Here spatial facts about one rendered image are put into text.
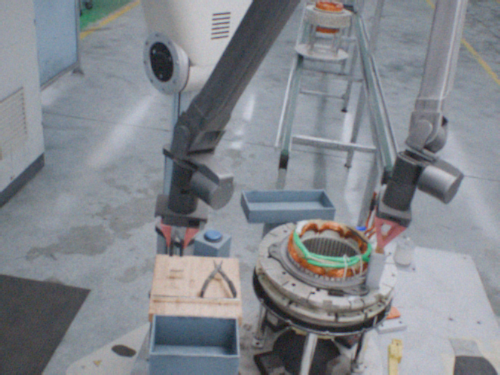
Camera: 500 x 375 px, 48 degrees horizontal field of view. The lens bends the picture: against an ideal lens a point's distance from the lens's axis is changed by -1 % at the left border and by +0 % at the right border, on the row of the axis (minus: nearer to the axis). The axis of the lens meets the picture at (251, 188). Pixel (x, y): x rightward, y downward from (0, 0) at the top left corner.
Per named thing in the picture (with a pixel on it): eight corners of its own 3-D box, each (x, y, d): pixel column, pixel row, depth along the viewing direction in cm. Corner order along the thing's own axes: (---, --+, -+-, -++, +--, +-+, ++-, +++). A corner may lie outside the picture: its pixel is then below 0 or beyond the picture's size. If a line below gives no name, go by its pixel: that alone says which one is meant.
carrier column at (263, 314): (263, 344, 144) (273, 279, 134) (254, 342, 145) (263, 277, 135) (263, 336, 147) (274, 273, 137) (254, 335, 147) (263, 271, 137)
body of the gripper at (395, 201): (408, 204, 118) (419, 173, 115) (409, 228, 109) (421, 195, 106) (377, 196, 119) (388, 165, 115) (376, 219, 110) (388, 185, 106)
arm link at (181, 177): (191, 144, 106) (167, 151, 103) (216, 161, 103) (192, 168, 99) (187, 175, 110) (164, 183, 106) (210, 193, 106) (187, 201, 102)
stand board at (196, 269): (241, 326, 115) (242, 317, 114) (147, 322, 113) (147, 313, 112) (237, 266, 132) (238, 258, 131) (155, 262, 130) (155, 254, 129)
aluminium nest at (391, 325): (405, 329, 158) (408, 323, 157) (378, 334, 155) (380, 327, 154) (385, 302, 168) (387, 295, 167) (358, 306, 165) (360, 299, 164)
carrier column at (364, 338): (362, 367, 141) (381, 303, 131) (353, 366, 141) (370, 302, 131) (361, 360, 143) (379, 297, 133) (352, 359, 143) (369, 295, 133)
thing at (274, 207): (308, 267, 179) (324, 189, 166) (319, 289, 170) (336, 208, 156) (232, 270, 173) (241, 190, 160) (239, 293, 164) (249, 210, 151)
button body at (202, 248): (223, 310, 157) (231, 235, 145) (210, 325, 151) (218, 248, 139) (202, 301, 159) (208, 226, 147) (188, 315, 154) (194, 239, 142)
